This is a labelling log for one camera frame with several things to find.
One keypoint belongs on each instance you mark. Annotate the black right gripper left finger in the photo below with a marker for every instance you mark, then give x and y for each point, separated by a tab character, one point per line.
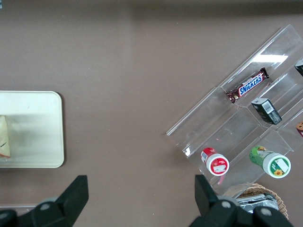
59	210

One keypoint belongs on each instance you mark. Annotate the dark small package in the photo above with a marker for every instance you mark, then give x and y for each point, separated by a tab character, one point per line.
299	68

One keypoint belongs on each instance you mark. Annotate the clear acrylic stepped display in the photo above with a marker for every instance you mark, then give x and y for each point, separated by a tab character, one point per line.
213	123

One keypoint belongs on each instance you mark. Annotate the cream plastic tray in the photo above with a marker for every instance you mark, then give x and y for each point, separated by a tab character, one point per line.
35	130

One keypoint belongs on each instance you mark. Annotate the tan oval wicker basket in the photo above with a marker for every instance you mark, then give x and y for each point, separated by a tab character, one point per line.
281	203

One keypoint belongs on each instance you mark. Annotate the brown cookie box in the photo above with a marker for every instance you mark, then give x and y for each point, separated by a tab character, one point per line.
300	128

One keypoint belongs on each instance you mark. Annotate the silver foil pack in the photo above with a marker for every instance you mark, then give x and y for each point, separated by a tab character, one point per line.
251	201

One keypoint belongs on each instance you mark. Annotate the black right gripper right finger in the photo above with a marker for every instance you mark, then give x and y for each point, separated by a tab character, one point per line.
220	212

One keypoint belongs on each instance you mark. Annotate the red label white-cap bottle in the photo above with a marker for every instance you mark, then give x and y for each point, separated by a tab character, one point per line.
216	163

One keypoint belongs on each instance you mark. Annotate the triangle sandwich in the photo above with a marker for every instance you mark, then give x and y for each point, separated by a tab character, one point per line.
4	139

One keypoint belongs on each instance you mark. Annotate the small black box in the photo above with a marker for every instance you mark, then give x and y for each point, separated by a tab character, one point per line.
266	111

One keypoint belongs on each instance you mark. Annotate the green label white-cap bottle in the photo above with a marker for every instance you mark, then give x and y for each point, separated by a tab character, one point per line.
274	164

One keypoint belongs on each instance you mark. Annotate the Snickers chocolate bar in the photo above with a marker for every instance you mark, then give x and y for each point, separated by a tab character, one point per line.
251	85

